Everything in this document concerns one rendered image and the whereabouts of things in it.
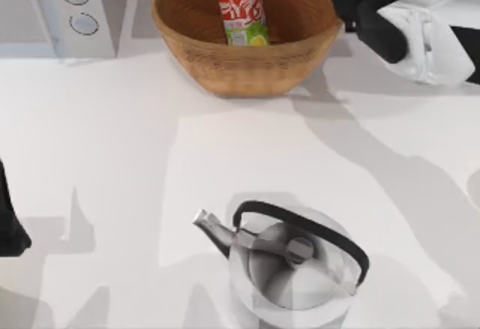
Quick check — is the pale microwave oven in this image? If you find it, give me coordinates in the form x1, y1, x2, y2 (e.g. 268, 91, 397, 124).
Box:
0, 0, 131, 60

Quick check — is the silver kettle with black handle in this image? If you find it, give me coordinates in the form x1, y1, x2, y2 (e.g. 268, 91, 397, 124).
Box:
192, 200, 371, 329

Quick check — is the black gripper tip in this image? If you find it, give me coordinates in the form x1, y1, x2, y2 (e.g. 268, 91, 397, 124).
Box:
0, 160, 32, 259

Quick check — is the brown woven basket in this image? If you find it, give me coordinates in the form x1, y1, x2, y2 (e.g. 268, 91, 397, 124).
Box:
151, 0, 345, 97

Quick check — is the small microwave knob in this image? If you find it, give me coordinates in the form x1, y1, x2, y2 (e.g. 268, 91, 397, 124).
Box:
69, 11, 101, 37

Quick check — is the red and green can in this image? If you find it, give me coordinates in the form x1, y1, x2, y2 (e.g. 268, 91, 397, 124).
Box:
218, 0, 271, 47

